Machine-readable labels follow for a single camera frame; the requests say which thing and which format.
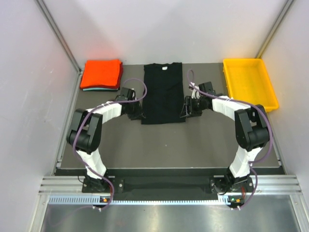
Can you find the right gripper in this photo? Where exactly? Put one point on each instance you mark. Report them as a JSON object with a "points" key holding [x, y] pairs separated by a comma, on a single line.
{"points": [[187, 103]]}

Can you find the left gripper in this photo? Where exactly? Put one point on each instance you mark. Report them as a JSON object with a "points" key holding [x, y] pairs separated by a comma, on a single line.
{"points": [[138, 113]]}

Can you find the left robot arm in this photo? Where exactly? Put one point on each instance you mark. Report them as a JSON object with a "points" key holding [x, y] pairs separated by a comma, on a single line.
{"points": [[84, 135]]}

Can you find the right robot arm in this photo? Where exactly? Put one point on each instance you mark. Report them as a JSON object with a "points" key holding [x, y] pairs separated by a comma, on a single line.
{"points": [[251, 130]]}

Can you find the red folded t-shirt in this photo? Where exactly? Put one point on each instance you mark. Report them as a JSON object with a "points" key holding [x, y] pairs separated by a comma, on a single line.
{"points": [[120, 75]]}

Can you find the teal folded t-shirt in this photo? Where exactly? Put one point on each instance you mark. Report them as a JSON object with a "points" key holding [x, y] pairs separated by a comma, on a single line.
{"points": [[93, 89]]}

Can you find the orange folded t-shirt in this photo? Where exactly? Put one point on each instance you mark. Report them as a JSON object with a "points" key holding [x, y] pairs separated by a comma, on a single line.
{"points": [[100, 73]]}

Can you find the yellow plastic tray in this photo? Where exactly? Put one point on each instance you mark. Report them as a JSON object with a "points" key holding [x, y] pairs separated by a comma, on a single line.
{"points": [[247, 80]]}

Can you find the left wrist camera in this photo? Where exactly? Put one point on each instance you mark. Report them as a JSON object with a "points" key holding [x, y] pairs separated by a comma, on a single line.
{"points": [[126, 94]]}

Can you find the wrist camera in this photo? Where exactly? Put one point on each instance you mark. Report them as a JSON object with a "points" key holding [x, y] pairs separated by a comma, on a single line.
{"points": [[204, 87], [126, 94]]}

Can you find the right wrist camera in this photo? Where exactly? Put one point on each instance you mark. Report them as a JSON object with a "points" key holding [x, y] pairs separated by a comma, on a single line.
{"points": [[204, 87]]}

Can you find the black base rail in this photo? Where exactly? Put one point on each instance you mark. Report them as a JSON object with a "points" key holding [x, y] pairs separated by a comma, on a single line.
{"points": [[167, 187]]}

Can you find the grey slotted cable duct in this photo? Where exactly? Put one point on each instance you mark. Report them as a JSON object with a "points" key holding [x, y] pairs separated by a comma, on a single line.
{"points": [[102, 200]]}

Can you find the left aluminium frame post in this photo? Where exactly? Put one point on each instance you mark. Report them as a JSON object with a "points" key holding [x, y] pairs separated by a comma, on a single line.
{"points": [[56, 31]]}

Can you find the aluminium frame post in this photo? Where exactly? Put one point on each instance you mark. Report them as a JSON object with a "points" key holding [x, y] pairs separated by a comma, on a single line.
{"points": [[56, 31], [288, 4]]}

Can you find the right aluminium frame post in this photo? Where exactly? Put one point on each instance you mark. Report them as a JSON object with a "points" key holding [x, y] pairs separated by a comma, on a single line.
{"points": [[288, 4]]}

